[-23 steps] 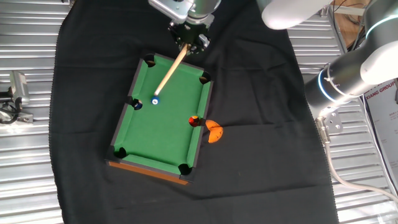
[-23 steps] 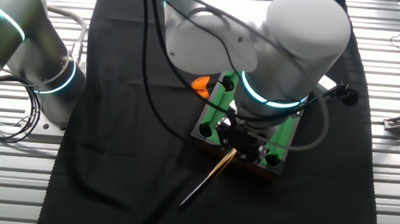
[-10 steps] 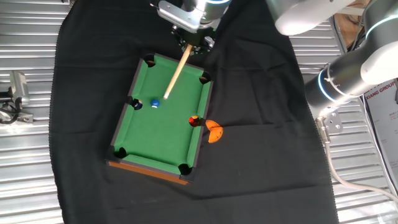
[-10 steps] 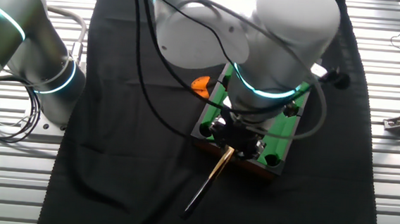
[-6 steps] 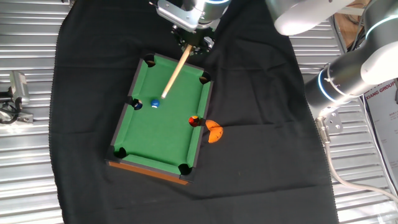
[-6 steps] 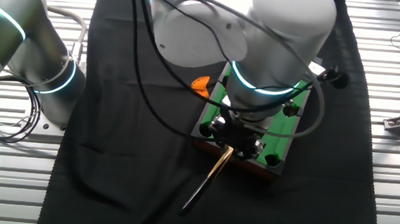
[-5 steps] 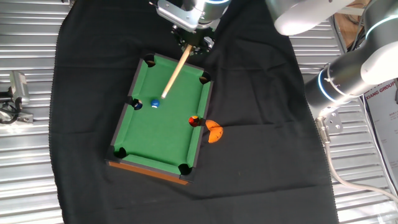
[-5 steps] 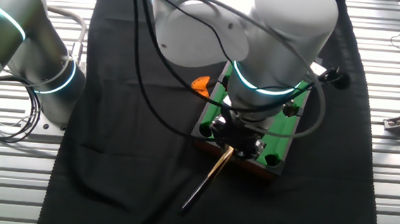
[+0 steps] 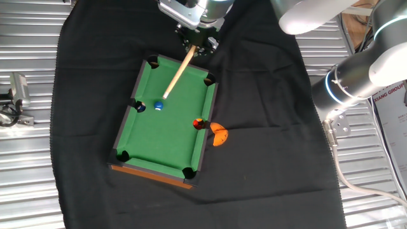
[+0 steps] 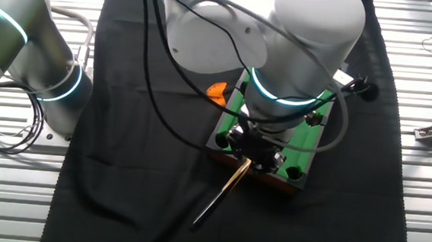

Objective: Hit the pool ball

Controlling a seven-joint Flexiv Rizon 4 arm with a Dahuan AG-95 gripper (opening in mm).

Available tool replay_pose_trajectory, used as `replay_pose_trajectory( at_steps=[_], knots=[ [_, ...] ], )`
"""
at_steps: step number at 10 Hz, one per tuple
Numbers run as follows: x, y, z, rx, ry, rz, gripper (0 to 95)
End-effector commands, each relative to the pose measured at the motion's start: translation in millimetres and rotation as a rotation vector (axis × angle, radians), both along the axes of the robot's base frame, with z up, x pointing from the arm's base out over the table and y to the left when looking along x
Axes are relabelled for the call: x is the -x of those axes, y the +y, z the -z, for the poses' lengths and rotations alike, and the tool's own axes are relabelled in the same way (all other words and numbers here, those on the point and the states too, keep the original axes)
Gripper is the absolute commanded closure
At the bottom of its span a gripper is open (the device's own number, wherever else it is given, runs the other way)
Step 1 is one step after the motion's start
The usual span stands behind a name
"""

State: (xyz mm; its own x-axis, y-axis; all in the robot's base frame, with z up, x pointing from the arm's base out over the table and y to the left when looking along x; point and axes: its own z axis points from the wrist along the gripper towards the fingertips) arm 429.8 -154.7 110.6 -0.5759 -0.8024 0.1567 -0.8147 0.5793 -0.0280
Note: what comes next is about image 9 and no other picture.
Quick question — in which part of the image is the mini green pool table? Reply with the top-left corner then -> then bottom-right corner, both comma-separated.
107,53 -> 219,190

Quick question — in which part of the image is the white printed sign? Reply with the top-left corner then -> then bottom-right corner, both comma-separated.
371,81 -> 407,198

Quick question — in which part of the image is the silver camera bracket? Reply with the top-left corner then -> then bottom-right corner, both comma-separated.
157,0 -> 207,31

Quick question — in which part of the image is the black cloth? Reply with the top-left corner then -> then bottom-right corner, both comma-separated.
50,0 -> 347,229

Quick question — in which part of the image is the wooden pool cue black handle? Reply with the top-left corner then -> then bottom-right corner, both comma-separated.
162,45 -> 198,100

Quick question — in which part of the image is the thick grey cable with connector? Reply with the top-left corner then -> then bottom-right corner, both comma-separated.
322,120 -> 407,209

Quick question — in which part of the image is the orange half-round plastic piece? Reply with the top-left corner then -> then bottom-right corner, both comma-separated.
209,122 -> 229,148

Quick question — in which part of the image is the metal camera stand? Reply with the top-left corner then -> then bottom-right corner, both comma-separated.
0,90 -> 35,128

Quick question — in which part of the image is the clear plastic bag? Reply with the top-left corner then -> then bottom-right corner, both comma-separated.
383,206 -> 407,229

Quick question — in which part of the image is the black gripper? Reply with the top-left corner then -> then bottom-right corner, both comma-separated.
175,25 -> 220,58

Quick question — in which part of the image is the silver camera on stand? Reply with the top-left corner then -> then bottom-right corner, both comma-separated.
9,72 -> 32,108

